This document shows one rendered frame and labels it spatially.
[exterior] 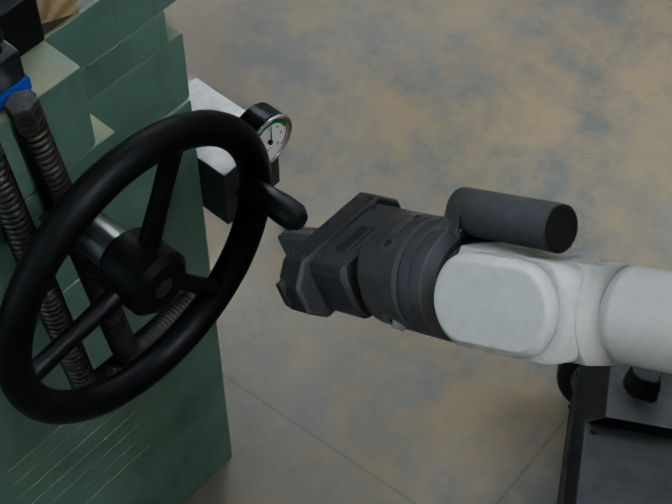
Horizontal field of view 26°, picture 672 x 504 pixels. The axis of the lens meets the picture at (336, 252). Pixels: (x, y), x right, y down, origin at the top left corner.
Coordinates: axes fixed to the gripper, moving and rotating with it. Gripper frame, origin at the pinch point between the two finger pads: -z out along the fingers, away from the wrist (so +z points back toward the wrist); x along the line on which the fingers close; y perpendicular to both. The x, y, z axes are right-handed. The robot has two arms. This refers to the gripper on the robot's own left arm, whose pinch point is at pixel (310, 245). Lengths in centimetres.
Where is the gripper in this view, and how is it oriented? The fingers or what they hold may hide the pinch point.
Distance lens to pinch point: 118.8
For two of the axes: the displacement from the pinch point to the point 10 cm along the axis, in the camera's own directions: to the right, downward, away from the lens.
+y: -3.7, -7.9, -4.8
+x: 6.7, -5.9, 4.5
